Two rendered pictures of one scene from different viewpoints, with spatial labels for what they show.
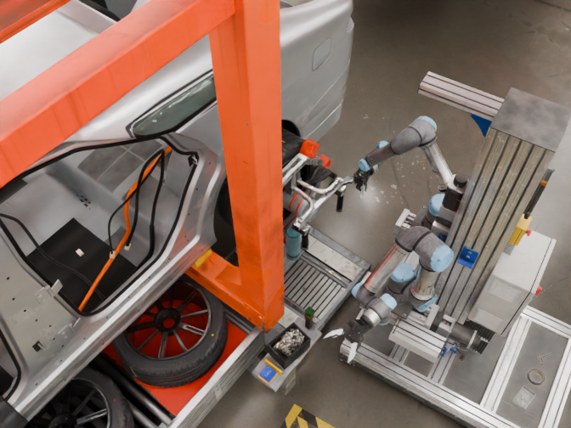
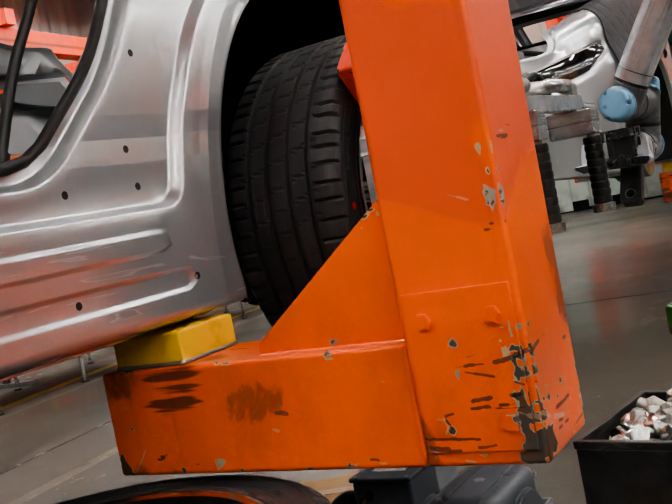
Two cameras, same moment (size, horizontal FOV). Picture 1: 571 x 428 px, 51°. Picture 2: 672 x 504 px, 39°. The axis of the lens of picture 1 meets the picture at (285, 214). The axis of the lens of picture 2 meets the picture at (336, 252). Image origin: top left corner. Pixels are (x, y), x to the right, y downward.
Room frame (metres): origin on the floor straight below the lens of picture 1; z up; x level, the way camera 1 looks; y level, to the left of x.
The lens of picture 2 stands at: (0.37, 0.46, 0.87)
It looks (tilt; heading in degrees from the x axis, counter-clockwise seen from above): 3 degrees down; 352
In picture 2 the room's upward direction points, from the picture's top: 11 degrees counter-clockwise
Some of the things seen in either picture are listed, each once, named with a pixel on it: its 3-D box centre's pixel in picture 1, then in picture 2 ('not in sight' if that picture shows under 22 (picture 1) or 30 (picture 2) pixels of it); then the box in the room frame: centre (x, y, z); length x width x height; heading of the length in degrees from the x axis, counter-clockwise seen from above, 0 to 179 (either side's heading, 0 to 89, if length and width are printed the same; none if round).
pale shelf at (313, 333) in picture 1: (287, 353); not in sight; (1.34, 0.00, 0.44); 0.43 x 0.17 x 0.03; 141
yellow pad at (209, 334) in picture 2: (195, 252); (175, 341); (1.85, 0.52, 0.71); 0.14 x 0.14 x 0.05; 51
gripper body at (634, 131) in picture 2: (363, 175); (626, 148); (2.29, -0.47, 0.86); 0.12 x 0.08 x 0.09; 141
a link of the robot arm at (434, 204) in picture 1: (439, 207); not in sight; (1.95, -0.84, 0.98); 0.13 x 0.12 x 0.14; 134
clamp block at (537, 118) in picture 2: (301, 227); (515, 129); (1.87, -0.08, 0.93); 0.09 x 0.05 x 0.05; 51
